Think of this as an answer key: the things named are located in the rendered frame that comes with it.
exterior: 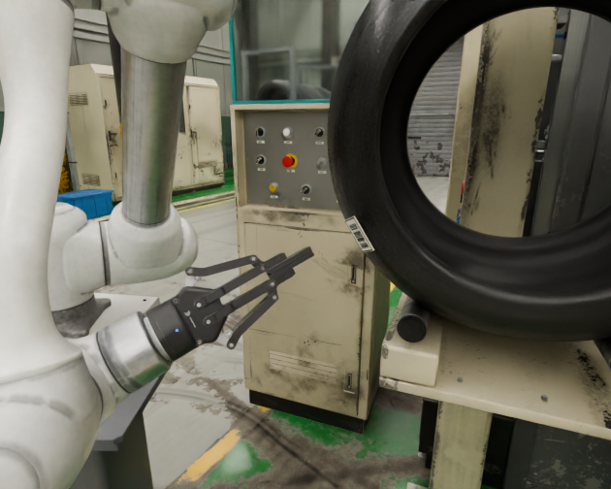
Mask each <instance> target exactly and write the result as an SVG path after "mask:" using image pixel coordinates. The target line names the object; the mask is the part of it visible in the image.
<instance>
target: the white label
mask: <svg viewBox="0 0 611 489"><path fill-rule="evenodd" d="M344 221H345V223H346V225H347V226H348V228H349V230H350V231H351V233H352V235H353V237H354V238H355V240H356V242H357V243H358V245H359V247H360V249H361V250H362V251H363V252H368V251H374V248H373V247H372V245H371V243H370V241H369V239H368V237H367V236H366V234H365V232H364V230H363V229H362V227H361V225H360V223H359V222H358V220H357V218H356V217H355V215H354V216H352V217H350V218H347V219H345V220H344Z"/></svg>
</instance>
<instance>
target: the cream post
mask: <svg viewBox="0 0 611 489"><path fill-rule="evenodd" d="M559 11H560V8H556V7H544V8H532V9H526V10H522V11H517V12H513V13H510V14H507V15H503V16H499V17H496V18H494V19H492V20H490V21H487V22H485V23H483V26H482V34H481V43H480V51H479V59H478V68H477V76H476V85H475V93H474V101H473V110H472V118H471V126H470V135H469V144H468V152H467V160H466V176H465V187H464V194H463V201H462V209H461V218H460V224H461V225H463V226H465V227H466V228H469V229H471V230H474V231H477V232H480V233H484V234H488V235H493V236H500V237H522V235H523V229H524V223H525V217H526V211H527V205H528V199H529V193H530V187H531V176H532V170H533V164H534V158H535V153H536V147H537V141H538V135H539V129H540V123H541V118H542V112H543V106H544V100H545V93H546V87H547V81H548V76H549V70H550V64H551V58H552V52H553V46H554V41H555V35H556V29H557V23H558V17H559ZM492 417H493V413H492V412H488V411H484V410H480V409H476V408H471V407H464V406H459V405H455V404H451V403H446V402H442V401H439V402H438V410H437V419H436V426H435V435H434V452H433V460H432V467H431V476H430V484H429V487H428V489H480V487H481V481H482V475H483V470H484V464H485V458H486V452H487V446H488V440H489V435H490V429H491V423H492Z"/></svg>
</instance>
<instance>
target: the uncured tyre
mask: <svg viewBox="0 0 611 489"><path fill-rule="evenodd" d="M544 7H556V8H568V9H573V10H578V11H582V12H586V13H589V14H592V15H595V16H599V17H601V18H603V19H605V20H607V21H609V22H610V23H611V0H369V2H368V4H367V5H366V7H365V9H364V10H363V12H362V14H361V15H360V17H359V19H358V21H357V23H356V25H355V27H354V29H353V31H352V33H351V35H350V37H349V40H348V42H347V44H346V47H345V49H344V52H343V54H342V57H341V60H340V62H339V65H338V70H337V74H336V77H335V81H334V85H333V90H332V95H331V101H330V108H329V115H328V134H327V140H328V157H329V165H330V172H331V177H332V182H333V186H334V190H335V193H336V196H337V199H338V204H339V207H340V209H341V212H342V214H343V216H344V219H347V218H350V217H352V216H354V215H355V217H356V218H357V220H358V222H359V223H360V225H361V227H362V229H363V230H364V232H365V234H366V236H367V237H368V239H369V241H370V243H371V245H372V247H373V248H374V251H368V252H365V254H366V256H367V257H368V258H369V260H370V261H371V262H372V264H373V265H374V266H375V267H376V268H377V269H378V270H379V271H380V272H381V274H382V275H384V276H385V277H386V278H388V279H389V280H390V281H391V282H392V283H393V284H394V285H395V286H396V287H398V288H399V290H400V291H402V292H403V293H404V294H405V295H407V296H408V297H410V298H411V299H412V300H414V301H415V302H417V303H418V304H420V305H422V306H423V307H425V308H426V309H428V310H431V311H433V312H434V313H436V314H438V315H440V316H442V317H445V318H447V319H449V320H451V321H454V322H456V323H458V324H461V325H464V326H466V327H468V328H471V329H474V330H478V331H481V332H485V333H488V334H492V335H497V336H501V337H506V338H511V339H518V340H526V341H536V342H581V341H592V340H600V339H607V338H611V202H609V203H608V204H607V205H606V206H604V207H603V208H602V209H600V210H599V211H597V212H595V213H594V214H592V215H591V216H589V217H587V218H585V219H584V220H582V221H580V222H578V223H576V224H573V225H571V226H569V227H566V228H563V229H561V230H558V231H555V232H552V233H548V234H543V235H538V236H531V237H500V236H493V235H488V234H484V233H480V232H477V231H474V230H471V229H469V228H466V227H465V226H463V225H461V224H459V223H457V222H456V221H454V220H452V219H451V218H449V217H448V216H446V215H445V214H444V213H442V212H441V211H440V210H439V209H438V208H437V207H436V206H435V205H434V204H433V203H432V202H431V201H430V200H429V198H428V197H427V196H426V195H425V193H424V192H423V190H422V189H421V187H420V185H419V183H418V181H417V179H416V178H415V176H414V173H413V170H412V167H411V164H410V160H409V155H408V147H407V129H408V121H409V116H410V112H411V108H412V105H413V102H414V99H415V97H416V94H417V92H418V90H419V88H420V86H421V84H422V82H423V80H424V78H425V77H426V75H427V74H428V73H429V71H430V70H431V69H432V67H433V66H434V64H435V63H436V62H437V60H438V59H439V57H440V56H441V55H442V54H444V53H445V52H446V51H447V50H448V49H449V48H450V47H451V46H452V45H454V44H455V43H456V42H457V41H458V40H460V39H461V38H462V37H463V36H464V35H465V34H467V33H468V32H470V31H471V30H473V29H475V28H476V27H478V26H480V25H482V24H483V23H485V22H487V21H490V20H492V19H494V18H496V17H499V16H503V15H507V14H510V13H513V12H517V11H522V10H526V9H532V8H544Z"/></svg>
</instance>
